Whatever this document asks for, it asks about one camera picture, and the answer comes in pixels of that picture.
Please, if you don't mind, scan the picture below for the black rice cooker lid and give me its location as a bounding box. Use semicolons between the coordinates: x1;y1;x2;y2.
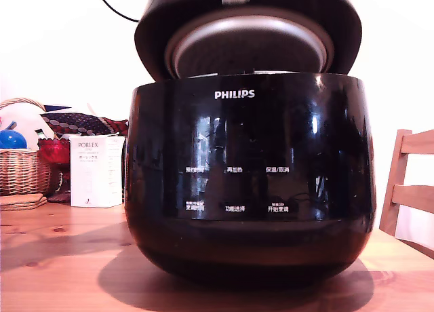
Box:
134;0;363;81

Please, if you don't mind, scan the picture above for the black Philips rice cooker body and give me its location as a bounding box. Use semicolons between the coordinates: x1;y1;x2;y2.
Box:
123;72;377;286

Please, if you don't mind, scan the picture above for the white Porlex box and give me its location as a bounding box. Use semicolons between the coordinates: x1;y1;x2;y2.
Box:
69;135;126;209

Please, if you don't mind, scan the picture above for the dark dotted patterned fabric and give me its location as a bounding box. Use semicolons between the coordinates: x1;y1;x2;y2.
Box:
39;104;130;137

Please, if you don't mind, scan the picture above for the red glass bowl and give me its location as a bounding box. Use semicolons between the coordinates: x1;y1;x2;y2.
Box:
37;137;71;199

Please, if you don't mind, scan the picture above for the wooden chair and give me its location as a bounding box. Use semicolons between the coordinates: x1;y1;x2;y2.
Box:
378;128;434;259

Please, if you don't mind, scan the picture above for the white cloth bundle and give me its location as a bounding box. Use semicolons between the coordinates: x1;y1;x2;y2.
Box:
0;104;56;151

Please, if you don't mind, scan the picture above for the wicker basket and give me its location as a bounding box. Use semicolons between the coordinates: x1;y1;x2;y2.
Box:
0;97;52;197

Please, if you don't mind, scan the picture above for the cork coaster stack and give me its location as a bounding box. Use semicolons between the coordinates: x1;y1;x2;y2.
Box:
0;193;49;212

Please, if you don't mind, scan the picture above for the blue ball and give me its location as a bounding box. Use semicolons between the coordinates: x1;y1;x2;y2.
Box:
0;129;28;151

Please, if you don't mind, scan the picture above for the black cable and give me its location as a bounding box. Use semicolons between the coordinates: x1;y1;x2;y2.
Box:
93;0;140;24

